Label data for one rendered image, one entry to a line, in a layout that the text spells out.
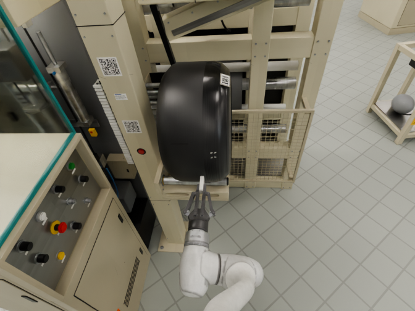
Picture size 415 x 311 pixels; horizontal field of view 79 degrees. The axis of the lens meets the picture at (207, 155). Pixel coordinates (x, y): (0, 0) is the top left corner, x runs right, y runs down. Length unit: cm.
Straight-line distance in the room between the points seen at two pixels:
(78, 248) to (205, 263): 62
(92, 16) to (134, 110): 37
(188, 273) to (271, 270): 123
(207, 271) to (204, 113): 54
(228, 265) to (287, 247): 128
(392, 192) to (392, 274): 76
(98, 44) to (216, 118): 49
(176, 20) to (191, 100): 50
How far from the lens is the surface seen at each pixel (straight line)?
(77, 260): 128
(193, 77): 102
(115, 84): 110
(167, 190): 136
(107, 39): 101
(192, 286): 90
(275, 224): 223
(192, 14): 132
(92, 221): 135
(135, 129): 121
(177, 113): 96
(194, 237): 94
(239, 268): 90
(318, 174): 263
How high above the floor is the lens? 193
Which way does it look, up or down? 46 degrees down
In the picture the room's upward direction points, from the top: 6 degrees counter-clockwise
